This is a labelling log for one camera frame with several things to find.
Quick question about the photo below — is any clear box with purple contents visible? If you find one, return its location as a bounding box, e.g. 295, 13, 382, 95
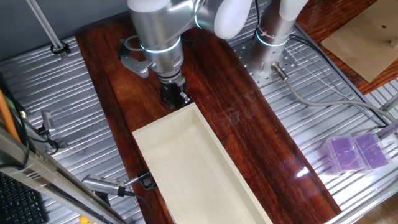
353, 132, 392, 170
320, 134, 364, 175

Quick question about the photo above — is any black computer keyboard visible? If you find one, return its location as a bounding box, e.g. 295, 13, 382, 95
0, 172, 50, 224

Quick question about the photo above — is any aluminium frame beam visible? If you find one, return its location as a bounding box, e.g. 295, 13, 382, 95
0, 123, 128, 224

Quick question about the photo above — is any orange tube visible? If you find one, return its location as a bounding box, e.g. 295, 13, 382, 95
0, 88, 21, 144

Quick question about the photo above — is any black pole base ring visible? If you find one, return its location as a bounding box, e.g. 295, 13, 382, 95
50, 40, 71, 55

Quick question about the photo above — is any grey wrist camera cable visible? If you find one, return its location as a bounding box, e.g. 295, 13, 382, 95
122, 34, 147, 52

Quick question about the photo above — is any black camera cable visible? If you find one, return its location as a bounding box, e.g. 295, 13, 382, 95
0, 113, 32, 170
123, 190, 154, 224

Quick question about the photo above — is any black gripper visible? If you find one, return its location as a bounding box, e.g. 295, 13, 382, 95
159, 81, 192, 110

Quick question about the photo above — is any brown cardboard sheet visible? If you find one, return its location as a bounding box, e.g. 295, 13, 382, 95
320, 0, 398, 83

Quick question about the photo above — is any aluminium profile bar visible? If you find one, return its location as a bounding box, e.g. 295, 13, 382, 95
378, 92, 398, 113
375, 119, 398, 141

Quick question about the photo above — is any thin white cable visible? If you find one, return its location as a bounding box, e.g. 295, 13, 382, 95
284, 46, 379, 122

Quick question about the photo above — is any glossy dark wood board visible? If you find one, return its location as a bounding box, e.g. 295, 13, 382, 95
75, 12, 343, 224

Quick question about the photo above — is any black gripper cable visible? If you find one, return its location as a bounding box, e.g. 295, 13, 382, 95
182, 29, 214, 44

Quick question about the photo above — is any perforated silver base plate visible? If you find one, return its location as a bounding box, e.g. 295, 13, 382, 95
231, 29, 301, 90

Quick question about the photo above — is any black thin cable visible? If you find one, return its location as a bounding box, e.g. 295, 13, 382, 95
254, 0, 262, 32

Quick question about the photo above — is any silver camera pole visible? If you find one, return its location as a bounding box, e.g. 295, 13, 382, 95
25, 0, 67, 60

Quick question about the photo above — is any black camera stand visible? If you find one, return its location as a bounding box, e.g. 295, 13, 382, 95
93, 190, 112, 207
36, 126, 68, 156

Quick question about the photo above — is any pale wooden box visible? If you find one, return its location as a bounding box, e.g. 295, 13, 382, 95
132, 101, 274, 224

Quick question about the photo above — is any grey cable with metal connector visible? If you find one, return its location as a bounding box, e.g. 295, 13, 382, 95
270, 61, 398, 124

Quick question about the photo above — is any black glossy clamp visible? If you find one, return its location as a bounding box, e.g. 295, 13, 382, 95
124, 169, 158, 191

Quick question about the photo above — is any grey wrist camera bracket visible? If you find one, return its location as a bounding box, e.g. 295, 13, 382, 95
119, 52, 154, 78

